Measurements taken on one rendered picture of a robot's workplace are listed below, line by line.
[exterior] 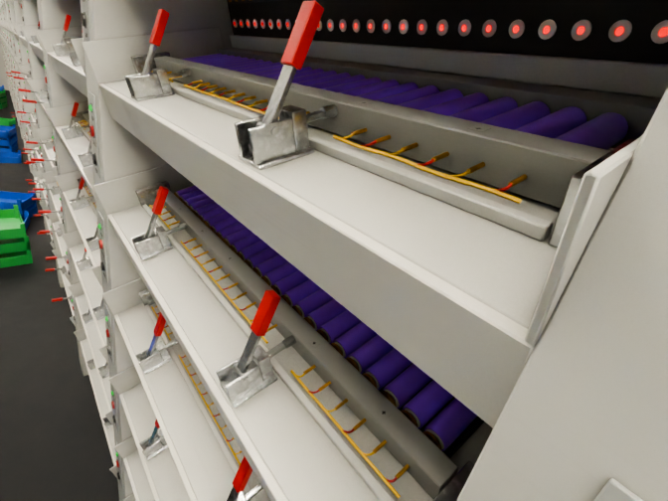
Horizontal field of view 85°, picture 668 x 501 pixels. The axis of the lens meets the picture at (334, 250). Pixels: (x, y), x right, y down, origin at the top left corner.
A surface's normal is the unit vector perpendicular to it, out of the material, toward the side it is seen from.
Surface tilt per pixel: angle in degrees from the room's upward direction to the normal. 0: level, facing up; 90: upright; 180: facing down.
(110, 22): 90
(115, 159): 90
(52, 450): 0
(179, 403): 18
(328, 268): 108
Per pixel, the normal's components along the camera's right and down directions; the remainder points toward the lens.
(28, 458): 0.18, -0.90
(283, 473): -0.06, -0.82
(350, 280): -0.78, 0.40
